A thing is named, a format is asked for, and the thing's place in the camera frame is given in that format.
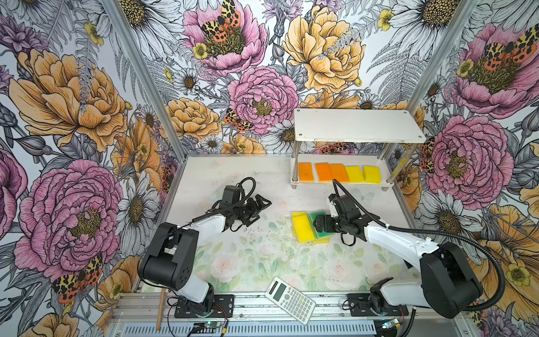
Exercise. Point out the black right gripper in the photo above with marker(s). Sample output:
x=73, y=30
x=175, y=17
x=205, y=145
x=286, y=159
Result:
x=327, y=219

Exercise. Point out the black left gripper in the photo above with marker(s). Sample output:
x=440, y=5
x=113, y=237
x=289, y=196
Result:
x=255, y=210

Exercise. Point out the orange top sponge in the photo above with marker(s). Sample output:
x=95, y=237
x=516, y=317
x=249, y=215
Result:
x=339, y=173

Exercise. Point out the orange sponge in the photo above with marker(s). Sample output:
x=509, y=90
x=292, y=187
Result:
x=324, y=172
x=339, y=173
x=305, y=172

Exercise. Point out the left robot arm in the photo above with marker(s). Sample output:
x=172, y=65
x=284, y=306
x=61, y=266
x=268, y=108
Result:
x=170, y=258

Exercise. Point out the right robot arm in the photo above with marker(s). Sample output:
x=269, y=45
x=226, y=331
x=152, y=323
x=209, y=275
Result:
x=447, y=284

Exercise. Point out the white two-tier shelf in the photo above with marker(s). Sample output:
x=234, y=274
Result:
x=387, y=127

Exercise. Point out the yellow bottom sponge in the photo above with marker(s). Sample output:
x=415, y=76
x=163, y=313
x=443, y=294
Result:
x=325, y=240

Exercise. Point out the green scouring sponge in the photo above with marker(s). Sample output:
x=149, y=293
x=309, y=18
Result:
x=322, y=224

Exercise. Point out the yellow top stack sponge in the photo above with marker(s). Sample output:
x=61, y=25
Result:
x=302, y=227

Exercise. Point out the white scientific calculator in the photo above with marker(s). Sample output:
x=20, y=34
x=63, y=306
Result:
x=290, y=300

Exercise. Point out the wooden stick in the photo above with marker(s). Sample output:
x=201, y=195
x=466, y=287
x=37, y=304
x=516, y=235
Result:
x=160, y=309

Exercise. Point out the green circuit board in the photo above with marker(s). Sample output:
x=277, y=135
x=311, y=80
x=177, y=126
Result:
x=209, y=327

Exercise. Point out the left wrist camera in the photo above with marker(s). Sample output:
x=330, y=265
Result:
x=232, y=194

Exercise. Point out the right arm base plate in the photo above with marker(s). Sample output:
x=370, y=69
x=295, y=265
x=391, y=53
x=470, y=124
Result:
x=361, y=305

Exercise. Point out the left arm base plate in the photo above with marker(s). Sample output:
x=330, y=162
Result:
x=215, y=306

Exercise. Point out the aluminium front rail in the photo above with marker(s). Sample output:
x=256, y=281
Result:
x=248, y=306

